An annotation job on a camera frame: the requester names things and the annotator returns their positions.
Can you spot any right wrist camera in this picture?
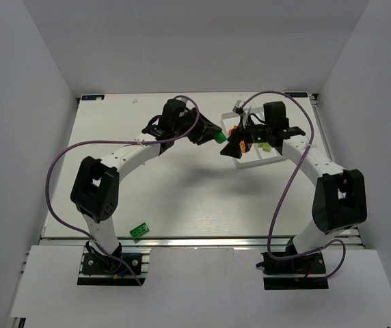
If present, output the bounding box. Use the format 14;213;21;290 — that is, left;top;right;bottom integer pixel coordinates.
232;100;252;122

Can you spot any green square lego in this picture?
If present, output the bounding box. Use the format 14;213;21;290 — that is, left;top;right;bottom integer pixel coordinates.
213;131;227;144

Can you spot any green long lego brick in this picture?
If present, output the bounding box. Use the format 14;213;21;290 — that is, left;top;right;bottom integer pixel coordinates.
129;223;150;240

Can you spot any white divided sorting tray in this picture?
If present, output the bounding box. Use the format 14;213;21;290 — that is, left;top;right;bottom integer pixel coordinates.
220;112;284;169

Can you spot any blue label sticker right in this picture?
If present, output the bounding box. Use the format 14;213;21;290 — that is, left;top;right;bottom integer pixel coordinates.
286;92;308;98

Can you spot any light green lego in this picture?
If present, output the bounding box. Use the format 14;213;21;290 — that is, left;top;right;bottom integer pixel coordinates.
258;143;271;152

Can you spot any blue label sticker left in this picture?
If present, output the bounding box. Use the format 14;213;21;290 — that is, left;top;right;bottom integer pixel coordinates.
81;94;105;101

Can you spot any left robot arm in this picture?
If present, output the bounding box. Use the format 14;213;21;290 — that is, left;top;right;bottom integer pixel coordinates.
70;98;226;256

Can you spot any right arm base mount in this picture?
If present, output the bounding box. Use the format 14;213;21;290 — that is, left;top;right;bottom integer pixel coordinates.
256;252;329;290

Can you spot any blue label sticker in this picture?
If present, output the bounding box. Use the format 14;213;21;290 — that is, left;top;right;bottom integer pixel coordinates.
286;92;308;98
81;94;105;101

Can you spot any yellow lego brick slope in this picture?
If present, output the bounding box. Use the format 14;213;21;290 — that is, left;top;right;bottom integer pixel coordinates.
240;141;247;152

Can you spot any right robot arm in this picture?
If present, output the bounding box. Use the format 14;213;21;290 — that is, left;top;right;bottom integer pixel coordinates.
220;101;367;258

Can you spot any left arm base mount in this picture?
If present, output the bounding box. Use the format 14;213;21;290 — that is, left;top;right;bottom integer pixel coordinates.
77;242;148;287

